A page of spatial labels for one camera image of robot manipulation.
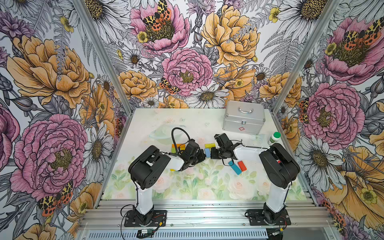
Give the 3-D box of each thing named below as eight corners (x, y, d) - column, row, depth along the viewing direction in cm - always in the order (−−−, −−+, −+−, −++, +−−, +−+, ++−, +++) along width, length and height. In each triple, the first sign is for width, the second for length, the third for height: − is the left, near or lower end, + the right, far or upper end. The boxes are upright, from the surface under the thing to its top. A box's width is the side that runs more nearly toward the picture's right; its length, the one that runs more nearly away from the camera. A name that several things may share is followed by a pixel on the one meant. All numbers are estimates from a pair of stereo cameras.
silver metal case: (224, 135, 109) (228, 119, 96) (220, 110, 127) (223, 93, 113) (259, 136, 110) (268, 119, 96) (251, 110, 127) (257, 93, 114)
